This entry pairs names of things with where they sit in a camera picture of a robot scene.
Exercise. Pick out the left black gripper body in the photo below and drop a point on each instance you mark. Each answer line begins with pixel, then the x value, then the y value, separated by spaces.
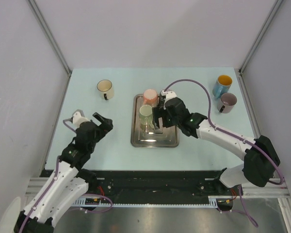
pixel 99 135

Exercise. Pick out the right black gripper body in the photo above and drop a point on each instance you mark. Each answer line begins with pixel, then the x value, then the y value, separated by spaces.
pixel 169 121

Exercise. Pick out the green mug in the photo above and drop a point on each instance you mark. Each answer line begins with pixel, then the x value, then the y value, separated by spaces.
pixel 146 116

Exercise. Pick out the cream mug black handle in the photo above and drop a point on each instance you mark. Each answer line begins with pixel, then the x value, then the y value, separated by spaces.
pixel 105 88

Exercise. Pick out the purple mug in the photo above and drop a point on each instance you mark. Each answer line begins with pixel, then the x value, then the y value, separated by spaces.
pixel 226 103

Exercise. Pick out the blue butterfly mug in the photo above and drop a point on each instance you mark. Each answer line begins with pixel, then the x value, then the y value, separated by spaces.
pixel 222 85

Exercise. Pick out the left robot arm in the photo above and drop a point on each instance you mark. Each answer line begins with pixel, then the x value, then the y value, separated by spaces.
pixel 69 180

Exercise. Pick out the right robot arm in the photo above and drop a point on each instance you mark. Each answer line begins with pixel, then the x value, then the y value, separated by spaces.
pixel 258 154

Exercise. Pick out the pink orange mug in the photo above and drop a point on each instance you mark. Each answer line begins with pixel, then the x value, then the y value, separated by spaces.
pixel 150 97

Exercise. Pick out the steel tray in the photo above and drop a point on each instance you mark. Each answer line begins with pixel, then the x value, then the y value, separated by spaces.
pixel 143 136

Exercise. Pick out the aluminium profile bar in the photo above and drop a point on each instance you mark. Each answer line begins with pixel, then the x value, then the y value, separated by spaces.
pixel 249 190

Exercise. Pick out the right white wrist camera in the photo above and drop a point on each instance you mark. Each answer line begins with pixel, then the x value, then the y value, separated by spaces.
pixel 167 95

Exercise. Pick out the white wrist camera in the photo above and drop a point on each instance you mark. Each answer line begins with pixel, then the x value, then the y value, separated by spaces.
pixel 167 95
pixel 78 118

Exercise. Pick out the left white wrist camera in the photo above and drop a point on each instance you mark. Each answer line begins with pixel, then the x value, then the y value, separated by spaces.
pixel 78 118

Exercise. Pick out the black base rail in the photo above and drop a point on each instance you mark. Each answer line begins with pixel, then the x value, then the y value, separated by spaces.
pixel 156 186

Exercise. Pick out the white slotted cable duct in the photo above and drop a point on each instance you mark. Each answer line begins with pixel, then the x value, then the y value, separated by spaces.
pixel 93 202

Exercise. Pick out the left aluminium frame post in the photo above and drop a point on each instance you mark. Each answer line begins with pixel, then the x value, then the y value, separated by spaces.
pixel 49 35

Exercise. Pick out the aluminium frame post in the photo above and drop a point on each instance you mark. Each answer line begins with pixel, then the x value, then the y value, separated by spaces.
pixel 262 32
pixel 49 35

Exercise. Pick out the right aluminium frame post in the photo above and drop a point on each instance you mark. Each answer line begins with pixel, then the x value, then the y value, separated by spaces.
pixel 262 32

